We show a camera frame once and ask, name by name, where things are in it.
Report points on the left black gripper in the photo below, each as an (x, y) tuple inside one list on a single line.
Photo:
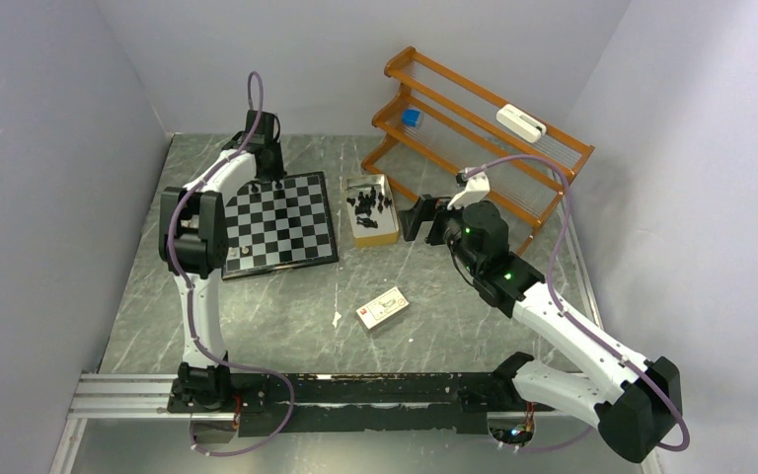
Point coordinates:
[(278, 173)]

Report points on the tin box white pieces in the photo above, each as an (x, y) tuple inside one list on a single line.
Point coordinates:
[(165, 215)]

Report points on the aluminium rail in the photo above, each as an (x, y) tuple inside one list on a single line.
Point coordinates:
[(149, 396)]

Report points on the tin box black pieces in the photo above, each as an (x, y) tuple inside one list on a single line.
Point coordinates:
[(369, 208)]

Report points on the black mounting base plate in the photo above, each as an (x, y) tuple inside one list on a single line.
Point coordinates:
[(292, 420)]

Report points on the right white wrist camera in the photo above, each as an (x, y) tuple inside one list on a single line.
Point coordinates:
[(476, 186)]

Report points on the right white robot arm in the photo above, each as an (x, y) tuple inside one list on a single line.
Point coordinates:
[(632, 401)]

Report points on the orange wooden rack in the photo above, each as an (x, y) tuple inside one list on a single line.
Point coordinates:
[(459, 130)]

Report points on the white device on rack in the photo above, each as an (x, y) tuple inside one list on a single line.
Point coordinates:
[(520, 123)]

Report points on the white red card box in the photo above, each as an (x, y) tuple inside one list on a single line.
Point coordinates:
[(382, 308)]

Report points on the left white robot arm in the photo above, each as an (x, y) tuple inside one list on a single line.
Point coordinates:
[(194, 245)]

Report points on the blue block on rack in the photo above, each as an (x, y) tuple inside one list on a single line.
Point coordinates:
[(411, 118)]

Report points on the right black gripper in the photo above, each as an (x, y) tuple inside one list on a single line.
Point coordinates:
[(427, 208)]

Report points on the black white chessboard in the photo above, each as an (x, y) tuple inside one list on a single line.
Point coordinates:
[(293, 232)]

